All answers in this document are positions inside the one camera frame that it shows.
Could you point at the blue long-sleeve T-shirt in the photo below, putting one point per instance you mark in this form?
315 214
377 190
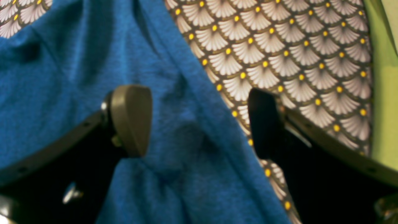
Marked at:
199 168

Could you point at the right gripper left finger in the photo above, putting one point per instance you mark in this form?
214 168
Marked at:
67 181

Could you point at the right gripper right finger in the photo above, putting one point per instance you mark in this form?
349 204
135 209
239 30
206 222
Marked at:
329 182

